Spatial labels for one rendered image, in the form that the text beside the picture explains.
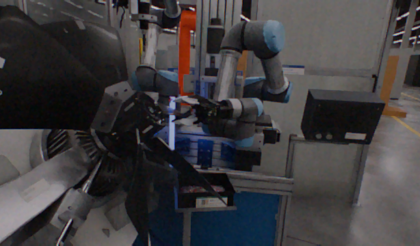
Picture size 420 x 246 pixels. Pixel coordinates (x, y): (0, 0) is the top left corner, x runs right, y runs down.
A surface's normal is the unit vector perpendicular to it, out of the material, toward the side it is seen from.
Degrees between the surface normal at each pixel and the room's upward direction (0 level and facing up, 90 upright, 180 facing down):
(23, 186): 50
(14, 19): 67
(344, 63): 90
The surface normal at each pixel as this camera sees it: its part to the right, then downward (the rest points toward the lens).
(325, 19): -0.11, 0.25
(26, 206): 0.79, -0.57
